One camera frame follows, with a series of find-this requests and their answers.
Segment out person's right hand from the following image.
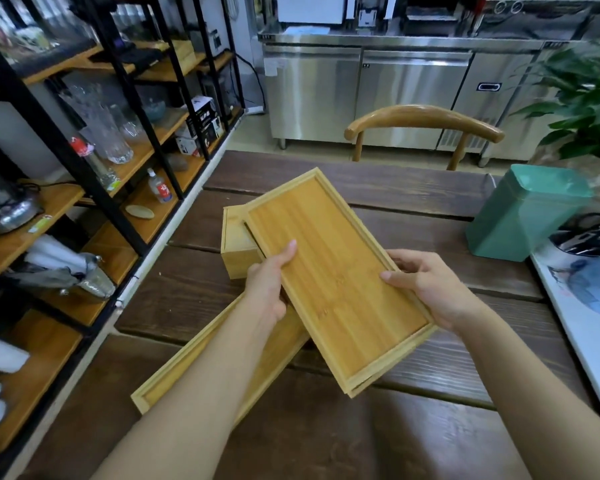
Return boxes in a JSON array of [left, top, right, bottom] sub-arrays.
[[380, 249, 481, 331]]

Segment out person's left hand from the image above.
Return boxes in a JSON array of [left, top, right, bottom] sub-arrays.
[[244, 240, 298, 328]]

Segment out bamboo tray box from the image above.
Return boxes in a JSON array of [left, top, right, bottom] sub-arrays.
[[243, 168, 438, 398]]

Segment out person's left forearm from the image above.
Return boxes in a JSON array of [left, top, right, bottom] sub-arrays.
[[92, 290, 281, 480]]

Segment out person's right forearm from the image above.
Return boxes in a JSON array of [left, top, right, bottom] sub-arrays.
[[452, 302, 600, 480]]

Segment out small bamboo box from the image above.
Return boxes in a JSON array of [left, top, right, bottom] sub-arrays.
[[220, 205, 266, 280]]

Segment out long bamboo tray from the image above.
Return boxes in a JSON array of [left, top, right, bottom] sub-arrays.
[[131, 293, 311, 426]]

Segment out green tin canister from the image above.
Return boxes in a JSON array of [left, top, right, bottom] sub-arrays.
[[465, 164, 595, 263]]

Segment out small red label bottle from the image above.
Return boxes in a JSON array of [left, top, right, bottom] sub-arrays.
[[147, 168, 174, 204]]

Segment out white box with print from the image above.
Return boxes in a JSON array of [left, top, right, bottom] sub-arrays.
[[175, 117, 226, 158]]

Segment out wooden chair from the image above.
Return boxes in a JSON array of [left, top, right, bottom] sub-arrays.
[[344, 105, 506, 171]]

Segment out black and white box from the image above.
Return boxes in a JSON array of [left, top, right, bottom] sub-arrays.
[[186, 96, 218, 138]]

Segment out stainless steel counter cabinet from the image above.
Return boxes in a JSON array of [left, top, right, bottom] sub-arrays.
[[257, 22, 600, 168]]

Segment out black scissors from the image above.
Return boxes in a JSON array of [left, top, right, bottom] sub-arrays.
[[550, 213, 600, 258]]

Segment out white printed table mat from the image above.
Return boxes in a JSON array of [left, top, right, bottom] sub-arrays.
[[530, 230, 600, 435]]

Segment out silver metal pitcher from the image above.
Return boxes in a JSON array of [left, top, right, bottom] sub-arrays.
[[55, 253, 118, 301]]

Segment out black metal wooden shelf rack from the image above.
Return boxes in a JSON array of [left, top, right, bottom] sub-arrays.
[[0, 0, 247, 480]]

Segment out red capped clear bottle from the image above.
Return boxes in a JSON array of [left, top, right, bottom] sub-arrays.
[[70, 136, 122, 191]]

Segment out white paper rolls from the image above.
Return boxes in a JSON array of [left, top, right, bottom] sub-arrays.
[[22, 234, 88, 275]]

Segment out white appliance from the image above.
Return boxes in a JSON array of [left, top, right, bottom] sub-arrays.
[[276, 0, 348, 25]]

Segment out green potted plant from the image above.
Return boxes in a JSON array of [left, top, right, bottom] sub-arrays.
[[510, 40, 600, 165]]

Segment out steel kettle pot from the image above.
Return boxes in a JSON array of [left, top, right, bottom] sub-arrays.
[[0, 155, 43, 240]]

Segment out black cable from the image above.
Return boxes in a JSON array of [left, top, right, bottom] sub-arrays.
[[235, 52, 268, 113]]

